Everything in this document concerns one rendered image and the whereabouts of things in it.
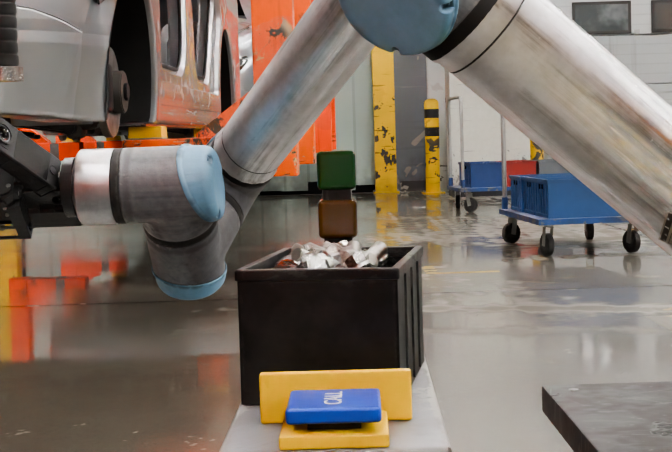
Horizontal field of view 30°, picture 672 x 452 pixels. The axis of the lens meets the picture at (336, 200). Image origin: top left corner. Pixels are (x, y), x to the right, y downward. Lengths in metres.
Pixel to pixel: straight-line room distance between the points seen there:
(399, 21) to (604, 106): 0.21
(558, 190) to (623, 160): 5.49
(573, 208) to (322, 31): 5.37
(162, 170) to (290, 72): 0.19
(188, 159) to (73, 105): 2.55
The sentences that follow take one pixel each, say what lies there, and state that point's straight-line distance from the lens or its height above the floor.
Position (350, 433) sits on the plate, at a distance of 0.93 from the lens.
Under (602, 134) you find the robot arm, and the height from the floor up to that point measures 0.67.
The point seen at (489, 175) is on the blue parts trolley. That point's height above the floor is 0.30.
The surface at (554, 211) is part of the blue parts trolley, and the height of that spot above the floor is 0.24.
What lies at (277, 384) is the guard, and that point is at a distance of 1.00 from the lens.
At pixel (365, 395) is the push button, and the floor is 0.48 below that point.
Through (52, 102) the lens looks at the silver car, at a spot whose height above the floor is 0.80.
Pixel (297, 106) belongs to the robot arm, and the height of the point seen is 0.71.
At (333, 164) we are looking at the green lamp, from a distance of 1.28.
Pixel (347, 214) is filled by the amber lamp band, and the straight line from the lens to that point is 1.29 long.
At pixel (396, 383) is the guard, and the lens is 1.00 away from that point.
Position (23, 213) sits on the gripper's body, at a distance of 1.52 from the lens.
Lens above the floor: 0.68
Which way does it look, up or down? 3 degrees down
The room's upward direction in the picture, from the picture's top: 2 degrees counter-clockwise
